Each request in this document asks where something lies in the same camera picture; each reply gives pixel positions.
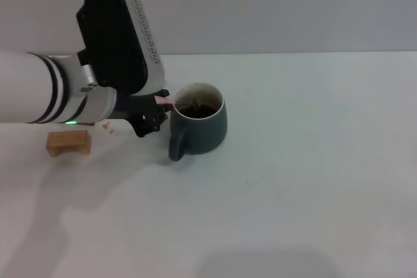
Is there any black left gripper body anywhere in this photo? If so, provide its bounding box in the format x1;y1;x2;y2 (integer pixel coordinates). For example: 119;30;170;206
111;90;158;122

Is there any pink handled metal spoon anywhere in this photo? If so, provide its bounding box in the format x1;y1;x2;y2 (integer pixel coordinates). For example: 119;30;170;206
154;95;199;113

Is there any grey ceramic cup with coffee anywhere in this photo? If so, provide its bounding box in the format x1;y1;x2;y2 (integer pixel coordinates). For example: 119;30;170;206
168;81;228;162

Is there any light wooden notched block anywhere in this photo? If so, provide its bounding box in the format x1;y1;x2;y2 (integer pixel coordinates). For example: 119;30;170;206
46;130;92;158

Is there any left wrist camera housing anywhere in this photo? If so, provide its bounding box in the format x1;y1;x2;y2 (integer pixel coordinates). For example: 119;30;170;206
76;0;166;97

